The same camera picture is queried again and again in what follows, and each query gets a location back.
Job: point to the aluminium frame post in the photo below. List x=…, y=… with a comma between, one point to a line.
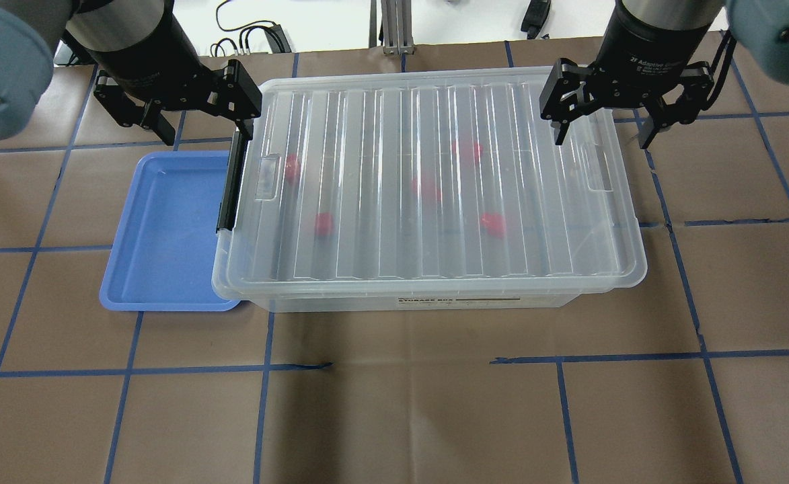
x=390, y=26

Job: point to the clear plastic storage box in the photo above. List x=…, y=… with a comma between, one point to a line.
x=413, y=302

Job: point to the clear plastic box lid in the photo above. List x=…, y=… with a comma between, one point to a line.
x=405, y=190

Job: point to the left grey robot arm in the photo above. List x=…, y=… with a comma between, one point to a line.
x=30, y=32

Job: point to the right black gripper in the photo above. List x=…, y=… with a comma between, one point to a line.
x=650, y=48

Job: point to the blue plastic tray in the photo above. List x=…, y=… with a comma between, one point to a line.
x=162, y=257

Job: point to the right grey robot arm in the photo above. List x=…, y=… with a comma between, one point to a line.
x=762, y=27

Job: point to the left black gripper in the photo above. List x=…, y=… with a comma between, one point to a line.
x=144, y=57

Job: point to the black handheld device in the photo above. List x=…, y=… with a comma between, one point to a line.
x=535, y=17

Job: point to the red block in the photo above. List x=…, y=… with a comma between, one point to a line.
x=426, y=190
x=323, y=225
x=292, y=169
x=467, y=152
x=493, y=224

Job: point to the black power adapter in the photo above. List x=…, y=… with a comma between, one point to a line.
x=277, y=39

